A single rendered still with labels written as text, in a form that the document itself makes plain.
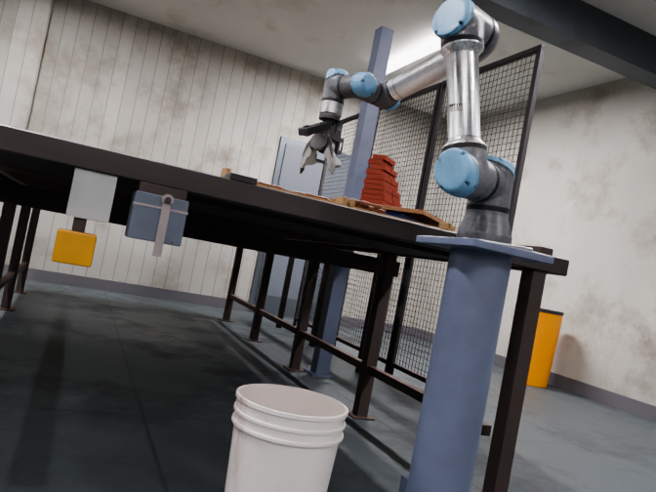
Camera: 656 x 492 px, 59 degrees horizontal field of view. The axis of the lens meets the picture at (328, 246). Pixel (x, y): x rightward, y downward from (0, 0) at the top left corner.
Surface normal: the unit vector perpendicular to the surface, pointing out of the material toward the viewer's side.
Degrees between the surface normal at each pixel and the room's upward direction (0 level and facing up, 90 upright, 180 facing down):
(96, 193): 90
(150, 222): 90
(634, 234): 90
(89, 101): 90
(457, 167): 100
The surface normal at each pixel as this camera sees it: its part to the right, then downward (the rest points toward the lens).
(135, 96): 0.39, 0.04
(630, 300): -0.90, -0.18
